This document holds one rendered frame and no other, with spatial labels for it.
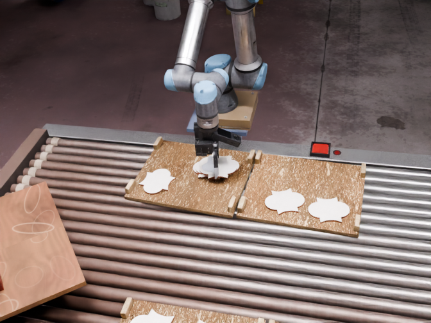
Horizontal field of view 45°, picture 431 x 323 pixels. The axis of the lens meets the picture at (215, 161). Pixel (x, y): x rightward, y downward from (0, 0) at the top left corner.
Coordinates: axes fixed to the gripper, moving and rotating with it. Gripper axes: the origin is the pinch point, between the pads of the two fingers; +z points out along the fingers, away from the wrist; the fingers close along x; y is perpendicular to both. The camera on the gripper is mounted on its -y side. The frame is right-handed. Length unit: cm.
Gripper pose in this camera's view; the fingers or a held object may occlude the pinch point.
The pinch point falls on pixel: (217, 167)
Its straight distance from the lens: 194.3
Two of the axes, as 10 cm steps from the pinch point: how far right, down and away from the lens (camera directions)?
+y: -10.0, 0.4, 0.5
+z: 0.6, 7.7, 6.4
